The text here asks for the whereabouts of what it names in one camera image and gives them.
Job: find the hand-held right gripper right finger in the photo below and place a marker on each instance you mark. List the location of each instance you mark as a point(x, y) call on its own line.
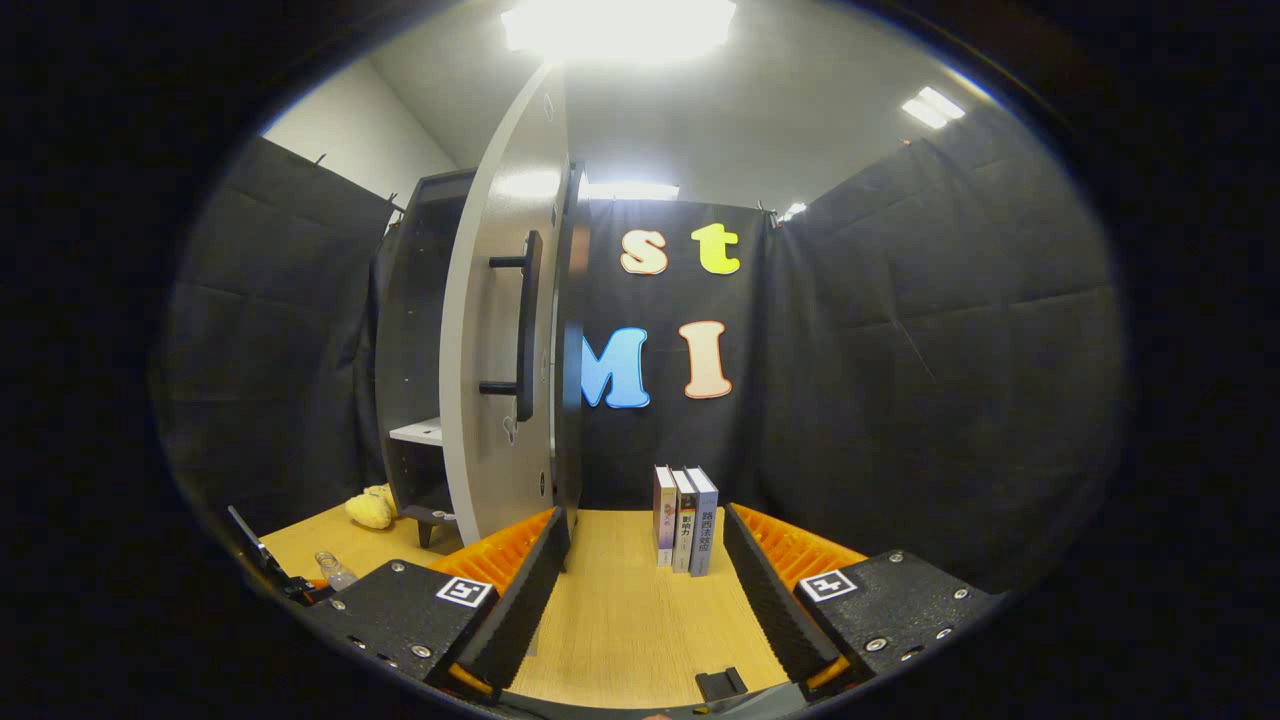
point(765, 600)

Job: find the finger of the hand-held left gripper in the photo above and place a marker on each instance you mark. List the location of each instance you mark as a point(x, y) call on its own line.
point(258, 545)

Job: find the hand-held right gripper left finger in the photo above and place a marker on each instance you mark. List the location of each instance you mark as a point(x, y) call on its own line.
point(520, 610)

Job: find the clear plastic bottle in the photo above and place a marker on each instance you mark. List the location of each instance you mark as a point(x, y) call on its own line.
point(337, 572)

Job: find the gray cabinet door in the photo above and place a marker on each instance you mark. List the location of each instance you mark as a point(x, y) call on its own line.
point(480, 450)

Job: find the gray cabinet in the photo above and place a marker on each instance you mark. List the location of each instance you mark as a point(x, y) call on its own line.
point(410, 330)

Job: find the gray blue book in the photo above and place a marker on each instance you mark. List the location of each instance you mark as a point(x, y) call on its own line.
point(704, 525)

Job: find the pink cover book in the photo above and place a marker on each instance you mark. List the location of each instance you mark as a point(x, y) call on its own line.
point(664, 520)

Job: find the black backdrop cloth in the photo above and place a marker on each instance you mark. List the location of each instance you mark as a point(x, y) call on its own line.
point(950, 350)

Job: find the large ceiling light panel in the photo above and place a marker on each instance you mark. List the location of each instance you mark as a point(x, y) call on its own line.
point(620, 25)

